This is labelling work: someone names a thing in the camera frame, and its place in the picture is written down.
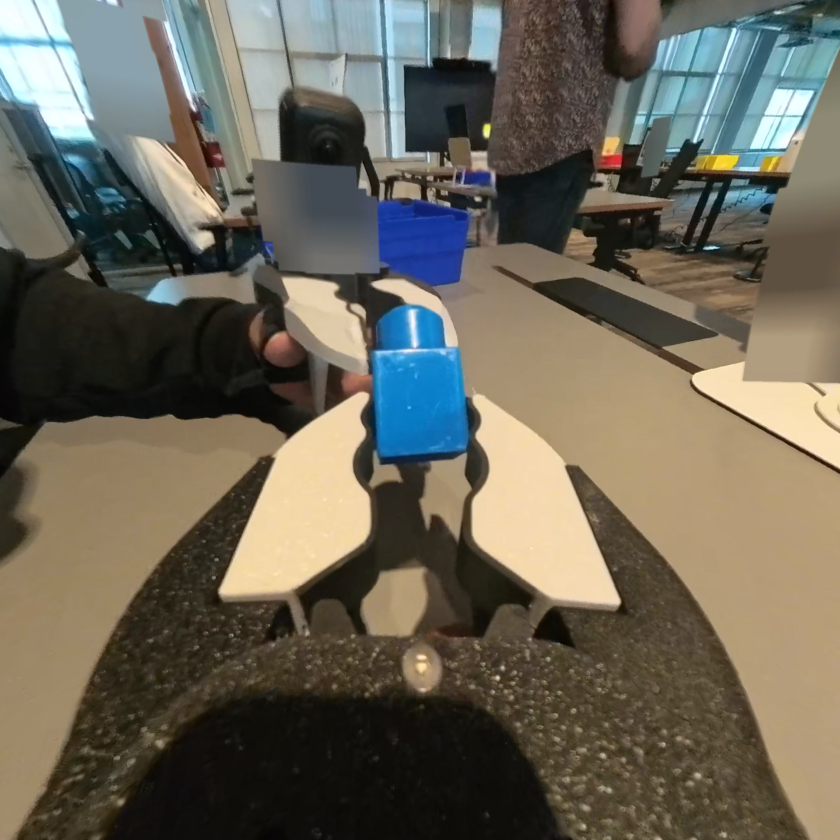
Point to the red and yellow bin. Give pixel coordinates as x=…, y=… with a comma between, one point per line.
x=611, y=154

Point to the background office desk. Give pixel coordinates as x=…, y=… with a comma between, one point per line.
x=439, y=177
x=623, y=202
x=735, y=176

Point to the person's left forearm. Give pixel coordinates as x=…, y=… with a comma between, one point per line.
x=131, y=341

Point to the blue mega block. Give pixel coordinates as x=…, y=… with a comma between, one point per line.
x=417, y=400

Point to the black desk mat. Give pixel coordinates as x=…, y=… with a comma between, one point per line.
x=623, y=308

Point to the black webcam bar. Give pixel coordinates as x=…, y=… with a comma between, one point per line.
x=459, y=64

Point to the white desk mat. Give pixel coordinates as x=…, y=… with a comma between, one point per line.
x=754, y=400

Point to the white clipboard stand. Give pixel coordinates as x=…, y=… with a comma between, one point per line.
x=830, y=410

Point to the white printed board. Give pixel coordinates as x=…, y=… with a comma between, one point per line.
x=336, y=75

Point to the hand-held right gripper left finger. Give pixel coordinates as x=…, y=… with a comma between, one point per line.
x=295, y=525

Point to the black office chair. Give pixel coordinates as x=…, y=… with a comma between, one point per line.
x=679, y=164

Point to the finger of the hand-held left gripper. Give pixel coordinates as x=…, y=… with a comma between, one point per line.
x=328, y=321
x=426, y=295

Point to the blue plastic bin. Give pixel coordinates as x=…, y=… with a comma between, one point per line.
x=426, y=249

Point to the black monitor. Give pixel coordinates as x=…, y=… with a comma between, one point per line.
x=433, y=98

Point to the small blue bin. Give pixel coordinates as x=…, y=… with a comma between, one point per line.
x=481, y=179

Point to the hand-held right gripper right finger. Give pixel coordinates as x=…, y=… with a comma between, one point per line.
x=544, y=525

